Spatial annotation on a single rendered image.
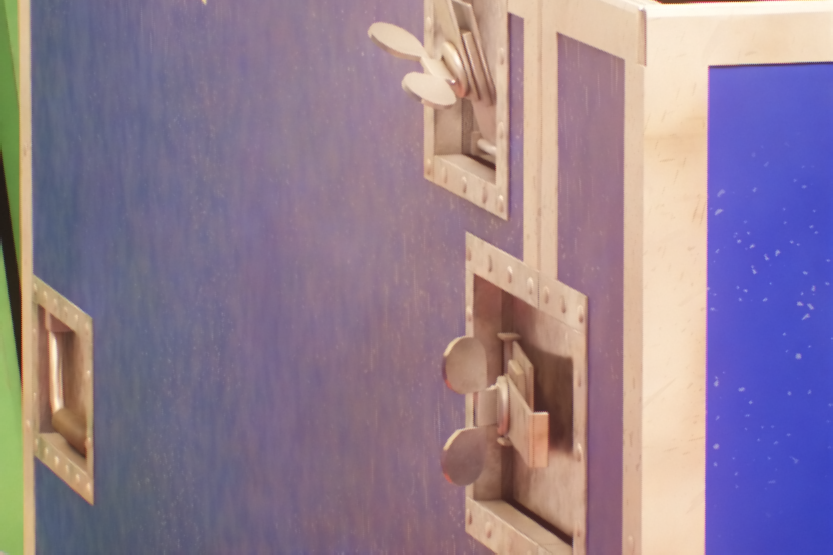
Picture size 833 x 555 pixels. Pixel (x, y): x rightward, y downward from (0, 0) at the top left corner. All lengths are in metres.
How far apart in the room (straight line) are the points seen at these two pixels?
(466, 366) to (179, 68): 0.60
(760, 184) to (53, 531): 1.14
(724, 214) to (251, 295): 0.64
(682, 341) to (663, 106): 0.09
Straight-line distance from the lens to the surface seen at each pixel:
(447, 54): 2.64
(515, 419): 2.58
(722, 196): 2.42
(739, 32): 2.42
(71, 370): 3.52
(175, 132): 3.17
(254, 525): 3.05
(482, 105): 2.64
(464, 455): 2.60
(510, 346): 2.64
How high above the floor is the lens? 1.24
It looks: 9 degrees down
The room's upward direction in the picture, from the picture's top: straight up
